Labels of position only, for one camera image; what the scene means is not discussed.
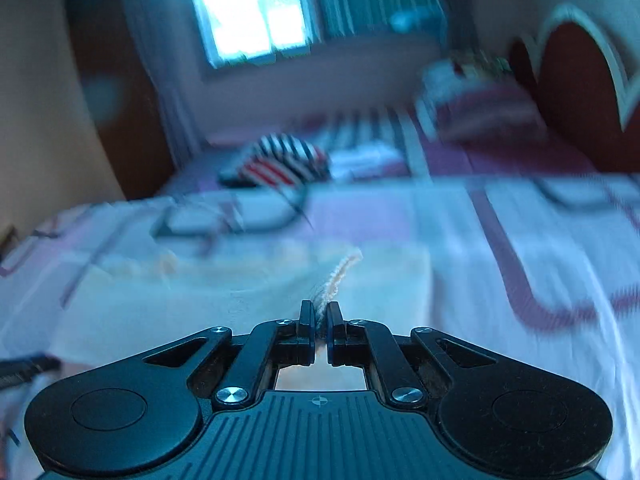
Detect red wooden headboard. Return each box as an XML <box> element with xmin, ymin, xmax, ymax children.
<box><xmin>506</xmin><ymin>2</ymin><xmax>640</xmax><ymax>173</ymax></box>

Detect striped bed sheet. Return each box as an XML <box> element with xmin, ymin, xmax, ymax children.
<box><xmin>160</xmin><ymin>107</ymin><xmax>601</xmax><ymax>196</ymax></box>

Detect grey curtain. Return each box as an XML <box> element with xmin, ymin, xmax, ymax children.
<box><xmin>114</xmin><ymin>0</ymin><xmax>213</xmax><ymax>173</ymax></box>

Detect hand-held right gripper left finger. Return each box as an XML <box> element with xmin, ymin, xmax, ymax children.
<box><xmin>144</xmin><ymin>300</ymin><xmax>318</xmax><ymax>411</ymax></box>

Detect window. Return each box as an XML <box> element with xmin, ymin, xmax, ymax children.
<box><xmin>184</xmin><ymin>0</ymin><xmax>447</xmax><ymax>70</ymax></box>

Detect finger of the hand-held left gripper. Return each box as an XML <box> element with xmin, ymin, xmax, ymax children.
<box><xmin>0</xmin><ymin>354</ymin><xmax>62</xmax><ymax>391</ymax></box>

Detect black white red striped garment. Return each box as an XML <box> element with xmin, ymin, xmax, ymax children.
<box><xmin>219</xmin><ymin>132</ymin><xmax>332</xmax><ymax>190</ymax></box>

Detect patterned pink and white blanket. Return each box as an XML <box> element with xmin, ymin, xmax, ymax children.
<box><xmin>0</xmin><ymin>174</ymin><xmax>640</xmax><ymax>480</ymax></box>

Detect cream knit garment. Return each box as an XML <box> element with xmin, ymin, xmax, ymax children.
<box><xmin>50</xmin><ymin>247</ymin><xmax>433</xmax><ymax>391</ymax></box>

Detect striped pillow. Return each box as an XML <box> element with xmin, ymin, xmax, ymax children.
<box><xmin>416</xmin><ymin>57</ymin><xmax>551</xmax><ymax>145</ymax></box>

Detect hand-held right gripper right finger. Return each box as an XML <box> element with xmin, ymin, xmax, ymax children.
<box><xmin>325</xmin><ymin>300</ymin><xmax>497</xmax><ymax>409</ymax></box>

